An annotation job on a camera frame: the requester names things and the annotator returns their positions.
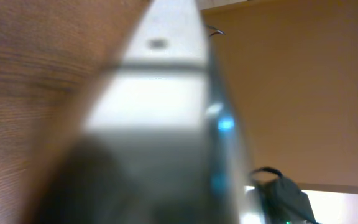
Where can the black smartphone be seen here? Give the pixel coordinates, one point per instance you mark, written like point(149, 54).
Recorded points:
point(154, 139)

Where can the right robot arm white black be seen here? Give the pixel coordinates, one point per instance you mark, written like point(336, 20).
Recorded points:
point(282, 201)

